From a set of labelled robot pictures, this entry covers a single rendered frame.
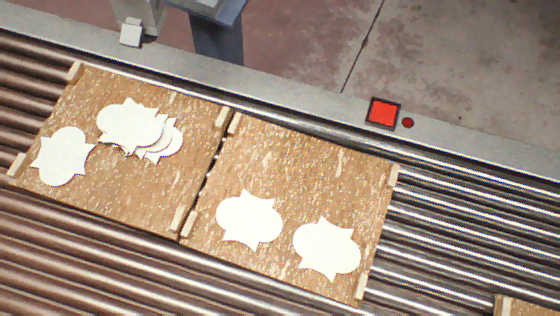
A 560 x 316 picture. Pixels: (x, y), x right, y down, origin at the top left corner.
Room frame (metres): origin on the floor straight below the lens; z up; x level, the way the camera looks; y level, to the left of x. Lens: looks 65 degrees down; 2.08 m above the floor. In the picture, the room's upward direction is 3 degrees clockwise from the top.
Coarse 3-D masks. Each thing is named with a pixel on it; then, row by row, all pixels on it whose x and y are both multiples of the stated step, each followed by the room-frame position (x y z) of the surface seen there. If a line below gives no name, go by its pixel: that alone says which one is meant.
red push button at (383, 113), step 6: (378, 102) 0.71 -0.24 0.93; (372, 108) 0.69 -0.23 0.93; (378, 108) 0.69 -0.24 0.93; (384, 108) 0.69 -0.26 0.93; (390, 108) 0.69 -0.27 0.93; (396, 108) 0.69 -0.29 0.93; (372, 114) 0.67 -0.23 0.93; (378, 114) 0.67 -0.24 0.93; (384, 114) 0.67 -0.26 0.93; (390, 114) 0.67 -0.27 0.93; (372, 120) 0.65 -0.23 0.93; (378, 120) 0.65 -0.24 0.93; (384, 120) 0.66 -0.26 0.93; (390, 120) 0.66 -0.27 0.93
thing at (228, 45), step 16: (240, 0) 1.06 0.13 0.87; (192, 16) 1.08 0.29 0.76; (224, 16) 1.00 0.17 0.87; (240, 16) 1.13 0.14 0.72; (192, 32) 1.10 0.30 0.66; (208, 32) 1.06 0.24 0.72; (224, 32) 1.07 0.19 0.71; (240, 32) 1.12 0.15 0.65; (208, 48) 1.06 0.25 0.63; (224, 48) 1.06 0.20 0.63; (240, 48) 1.11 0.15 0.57; (240, 64) 1.10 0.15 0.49
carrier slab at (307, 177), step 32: (256, 128) 0.61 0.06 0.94; (224, 160) 0.52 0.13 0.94; (256, 160) 0.53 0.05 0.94; (288, 160) 0.53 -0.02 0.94; (320, 160) 0.53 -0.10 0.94; (352, 160) 0.54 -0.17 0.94; (384, 160) 0.54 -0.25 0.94; (224, 192) 0.44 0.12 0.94; (256, 192) 0.45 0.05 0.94; (288, 192) 0.45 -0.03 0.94; (320, 192) 0.45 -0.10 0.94; (352, 192) 0.46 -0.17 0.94; (384, 192) 0.46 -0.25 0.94; (288, 224) 0.37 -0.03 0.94; (352, 224) 0.38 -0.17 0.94; (224, 256) 0.29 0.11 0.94; (256, 256) 0.30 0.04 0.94; (288, 256) 0.30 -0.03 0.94; (320, 288) 0.24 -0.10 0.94; (352, 288) 0.24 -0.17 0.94
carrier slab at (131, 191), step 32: (64, 96) 0.67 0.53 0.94; (96, 96) 0.68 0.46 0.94; (128, 96) 0.68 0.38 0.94; (160, 96) 0.69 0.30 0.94; (96, 128) 0.59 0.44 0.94; (192, 128) 0.60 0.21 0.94; (224, 128) 0.61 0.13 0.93; (32, 160) 0.50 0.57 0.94; (96, 160) 0.50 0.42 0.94; (128, 160) 0.51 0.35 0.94; (160, 160) 0.51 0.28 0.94; (192, 160) 0.52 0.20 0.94; (32, 192) 0.42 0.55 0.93; (64, 192) 0.42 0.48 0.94; (96, 192) 0.43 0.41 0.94; (128, 192) 0.43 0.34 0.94; (160, 192) 0.43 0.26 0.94; (192, 192) 0.44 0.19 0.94; (128, 224) 0.36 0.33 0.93; (160, 224) 0.36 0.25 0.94
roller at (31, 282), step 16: (0, 272) 0.24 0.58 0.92; (16, 272) 0.24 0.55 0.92; (32, 272) 0.25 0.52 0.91; (16, 288) 0.21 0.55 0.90; (32, 288) 0.21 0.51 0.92; (48, 288) 0.21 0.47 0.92; (64, 288) 0.21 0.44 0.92; (80, 288) 0.22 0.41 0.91; (80, 304) 0.18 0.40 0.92; (96, 304) 0.18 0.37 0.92; (112, 304) 0.18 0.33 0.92; (128, 304) 0.19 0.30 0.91
